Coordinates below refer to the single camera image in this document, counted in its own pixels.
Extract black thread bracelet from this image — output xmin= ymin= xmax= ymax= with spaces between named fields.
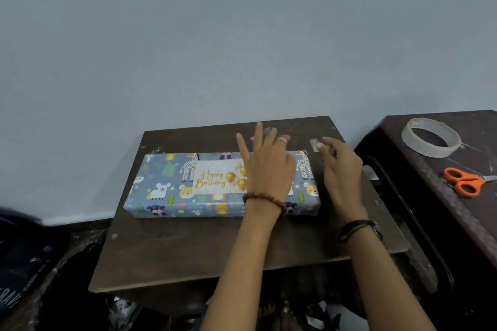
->
xmin=338 ymin=219 xmax=384 ymax=245

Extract person's right hand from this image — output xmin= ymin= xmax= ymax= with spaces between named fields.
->
xmin=316 ymin=136 xmax=370 ymax=225

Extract black purple backpack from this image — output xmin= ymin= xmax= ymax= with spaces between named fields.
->
xmin=0 ymin=208 xmax=69 ymax=316

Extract happy birthday card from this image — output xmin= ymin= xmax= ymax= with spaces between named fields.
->
xmin=191 ymin=158 xmax=249 ymax=195

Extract crumpled paper scraps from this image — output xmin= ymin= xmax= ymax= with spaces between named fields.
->
xmin=107 ymin=297 xmax=139 ymax=324

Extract orange handled scissors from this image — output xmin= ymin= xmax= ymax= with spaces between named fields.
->
xmin=443 ymin=167 xmax=497 ymax=198

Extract black lined trash bin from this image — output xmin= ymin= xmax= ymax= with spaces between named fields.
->
xmin=35 ymin=230 xmax=171 ymax=331

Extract person's right forearm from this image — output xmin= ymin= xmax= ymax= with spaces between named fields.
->
xmin=345 ymin=230 xmax=437 ymax=331

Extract teal white patterned trousers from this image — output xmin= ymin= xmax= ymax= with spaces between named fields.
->
xmin=201 ymin=295 xmax=370 ymax=331

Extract small dark wooden table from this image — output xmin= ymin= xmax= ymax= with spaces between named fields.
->
xmin=88 ymin=116 xmax=411 ymax=316

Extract brown beaded bracelet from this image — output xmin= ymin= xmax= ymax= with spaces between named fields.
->
xmin=242 ymin=191 xmax=288 ymax=218

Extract person's left hand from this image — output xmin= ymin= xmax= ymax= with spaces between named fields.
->
xmin=235 ymin=122 xmax=297 ymax=205

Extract person's left forearm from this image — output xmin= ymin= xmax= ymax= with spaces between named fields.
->
xmin=200 ymin=204 xmax=282 ymax=331

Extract clear tape roll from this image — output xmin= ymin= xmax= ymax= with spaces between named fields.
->
xmin=400 ymin=117 xmax=463 ymax=159

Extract brown plastic stool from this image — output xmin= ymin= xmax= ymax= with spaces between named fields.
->
xmin=354 ymin=109 xmax=497 ymax=304

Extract person's bare foot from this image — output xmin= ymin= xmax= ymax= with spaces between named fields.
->
xmin=258 ymin=302 xmax=300 ymax=331

